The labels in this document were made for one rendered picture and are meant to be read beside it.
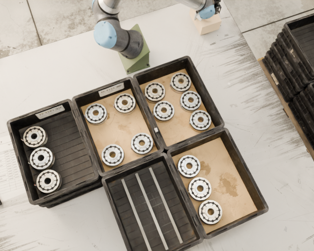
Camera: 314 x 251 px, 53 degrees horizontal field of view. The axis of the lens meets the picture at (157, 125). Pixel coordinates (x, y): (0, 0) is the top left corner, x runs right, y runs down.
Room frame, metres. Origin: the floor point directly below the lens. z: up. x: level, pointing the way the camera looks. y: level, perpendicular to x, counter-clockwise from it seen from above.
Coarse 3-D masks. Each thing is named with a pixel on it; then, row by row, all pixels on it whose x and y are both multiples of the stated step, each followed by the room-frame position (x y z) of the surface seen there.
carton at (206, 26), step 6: (192, 12) 1.22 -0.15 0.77; (192, 18) 1.21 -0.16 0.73; (210, 18) 1.17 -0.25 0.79; (216, 18) 1.17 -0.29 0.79; (198, 24) 1.14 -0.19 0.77; (204, 24) 1.13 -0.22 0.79; (210, 24) 1.13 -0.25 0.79; (216, 24) 1.15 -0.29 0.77; (198, 30) 1.13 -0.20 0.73; (204, 30) 1.12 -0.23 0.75; (210, 30) 1.14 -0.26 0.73
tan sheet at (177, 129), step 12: (180, 72) 0.80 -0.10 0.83; (144, 84) 0.71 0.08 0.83; (168, 84) 0.72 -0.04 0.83; (192, 84) 0.73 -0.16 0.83; (168, 96) 0.66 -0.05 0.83; (180, 96) 0.66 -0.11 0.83; (180, 108) 0.60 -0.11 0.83; (204, 108) 0.61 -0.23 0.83; (156, 120) 0.53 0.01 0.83; (180, 120) 0.54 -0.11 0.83; (168, 132) 0.47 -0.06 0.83; (180, 132) 0.47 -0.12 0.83; (192, 132) 0.48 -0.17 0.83; (168, 144) 0.41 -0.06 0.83
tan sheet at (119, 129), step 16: (112, 96) 0.63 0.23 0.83; (112, 112) 0.55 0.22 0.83; (96, 128) 0.46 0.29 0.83; (112, 128) 0.47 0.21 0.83; (128, 128) 0.47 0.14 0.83; (144, 128) 0.48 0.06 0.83; (96, 144) 0.38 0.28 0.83; (128, 144) 0.39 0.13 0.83; (144, 144) 0.40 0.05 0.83; (128, 160) 0.32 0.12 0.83
